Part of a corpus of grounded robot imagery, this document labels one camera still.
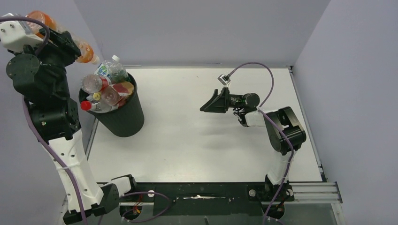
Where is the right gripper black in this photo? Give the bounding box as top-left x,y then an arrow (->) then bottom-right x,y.
200,88 -> 245,114

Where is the orange drink bottle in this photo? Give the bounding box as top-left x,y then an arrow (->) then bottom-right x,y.
27,10 -> 100,64

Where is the clear bottle blue green label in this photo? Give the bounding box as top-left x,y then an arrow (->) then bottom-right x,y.
94,55 -> 123,77

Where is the yellow juice bottle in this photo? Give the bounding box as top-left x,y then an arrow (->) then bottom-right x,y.
92,92 -> 101,101

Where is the clear bottle dark green label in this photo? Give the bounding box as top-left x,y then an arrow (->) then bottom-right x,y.
108,63 -> 130,83

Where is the black ribbed plastic bin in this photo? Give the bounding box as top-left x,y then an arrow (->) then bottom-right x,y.
78,74 -> 145,137

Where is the clear bottle red blue label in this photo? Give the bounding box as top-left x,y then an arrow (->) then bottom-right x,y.
81,74 -> 112,94

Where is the red gold label bottle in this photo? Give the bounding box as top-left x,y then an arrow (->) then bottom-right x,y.
101,82 -> 135,106

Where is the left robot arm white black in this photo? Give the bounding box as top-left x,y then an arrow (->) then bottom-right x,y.
6,29 -> 135,225

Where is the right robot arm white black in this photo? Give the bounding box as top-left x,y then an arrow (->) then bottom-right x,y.
200,87 -> 306,200

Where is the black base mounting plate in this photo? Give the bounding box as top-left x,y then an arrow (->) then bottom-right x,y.
107,182 -> 294,217

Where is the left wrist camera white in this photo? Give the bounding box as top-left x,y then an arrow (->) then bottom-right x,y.
0,13 -> 46,54

